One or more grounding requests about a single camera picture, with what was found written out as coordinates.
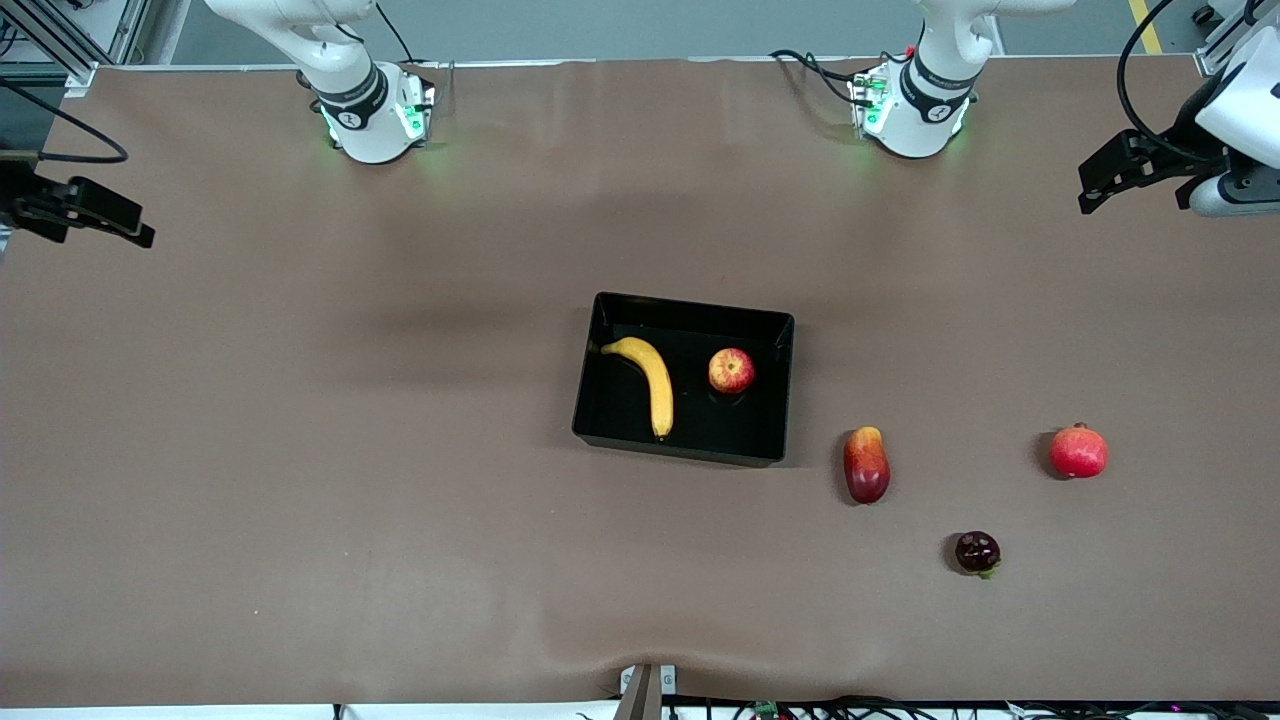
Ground red yellow apple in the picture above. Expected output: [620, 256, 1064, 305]
[708, 347, 757, 395]

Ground black plastic box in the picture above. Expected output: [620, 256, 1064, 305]
[571, 291, 796, 469]

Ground yellow banana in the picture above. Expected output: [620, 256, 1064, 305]
[600, 337, 675, 441]

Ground red pomegranate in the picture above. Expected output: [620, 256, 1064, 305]
[1048, 422, 1110, 480]

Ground red yellow mango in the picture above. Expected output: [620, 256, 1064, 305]
[843, 426, 892, 505]

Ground dark purple mangosteen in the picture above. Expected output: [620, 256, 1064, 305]
[954, 531, 1003, 579]

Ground brown table cover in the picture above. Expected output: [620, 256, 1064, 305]
[0, 55, 1280, 707]

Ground aluminium frame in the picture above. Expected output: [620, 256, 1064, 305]
[1195, 0, 1280, 76]
[0, 0, 151, 98]

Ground black left arm base cable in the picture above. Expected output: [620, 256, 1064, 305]
[768, 48, 866, 106]

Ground black arm base cable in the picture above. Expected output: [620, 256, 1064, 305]
[768, 48, 866, 106]
[375, 0, 417, 63]

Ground black right arm base cable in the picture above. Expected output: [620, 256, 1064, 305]
[375, 0, 417, 63]

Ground grey metal table bracket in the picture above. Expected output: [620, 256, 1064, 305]
[618, 663, 679, 720]

